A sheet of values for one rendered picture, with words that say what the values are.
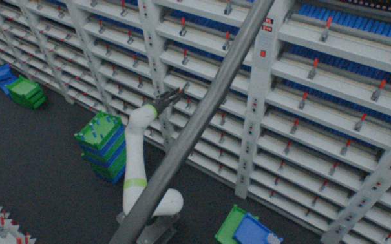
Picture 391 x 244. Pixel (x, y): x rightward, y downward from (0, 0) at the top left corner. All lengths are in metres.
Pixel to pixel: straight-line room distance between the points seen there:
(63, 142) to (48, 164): 0.25
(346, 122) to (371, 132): 0.11
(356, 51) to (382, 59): 0.09
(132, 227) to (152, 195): 0.04
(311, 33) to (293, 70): 0.19
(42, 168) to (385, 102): 2.63
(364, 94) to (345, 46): 0.23
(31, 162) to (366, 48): 2.73
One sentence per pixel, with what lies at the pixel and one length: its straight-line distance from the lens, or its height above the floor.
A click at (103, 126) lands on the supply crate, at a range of 2.35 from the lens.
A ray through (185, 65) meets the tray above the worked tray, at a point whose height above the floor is 1.12.
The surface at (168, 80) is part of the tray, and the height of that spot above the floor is 0.93.
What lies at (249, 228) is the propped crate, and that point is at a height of 0.08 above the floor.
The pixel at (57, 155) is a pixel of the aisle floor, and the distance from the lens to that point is 2.98.
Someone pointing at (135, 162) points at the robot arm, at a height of 0.93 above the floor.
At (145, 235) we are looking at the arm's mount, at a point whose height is 0.30.
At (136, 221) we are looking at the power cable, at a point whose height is 1.83.
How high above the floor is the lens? 2.13
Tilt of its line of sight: 48 degrees down
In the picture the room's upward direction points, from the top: 3 degrees counter-clockwise
